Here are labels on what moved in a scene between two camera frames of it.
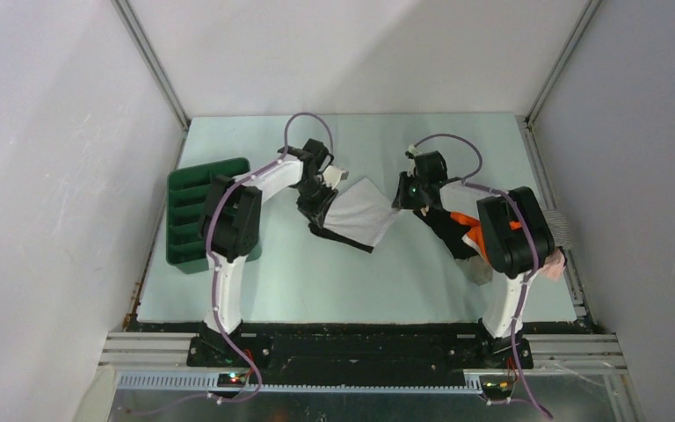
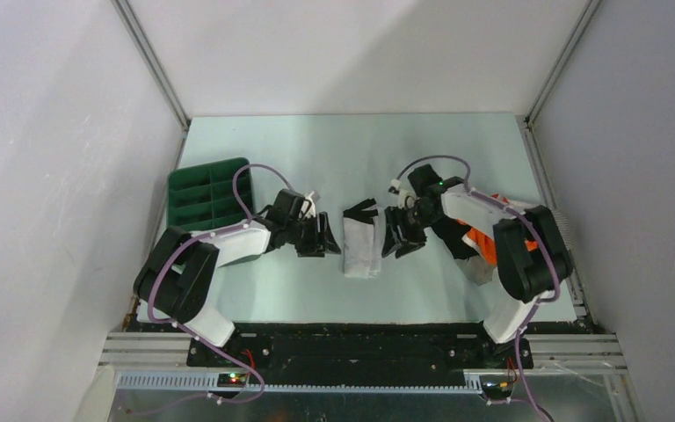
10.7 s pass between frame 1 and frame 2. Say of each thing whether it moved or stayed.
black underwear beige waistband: stayed
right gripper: moved
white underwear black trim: moved
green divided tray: stayed
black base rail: stayed
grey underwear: stayed
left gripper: moved
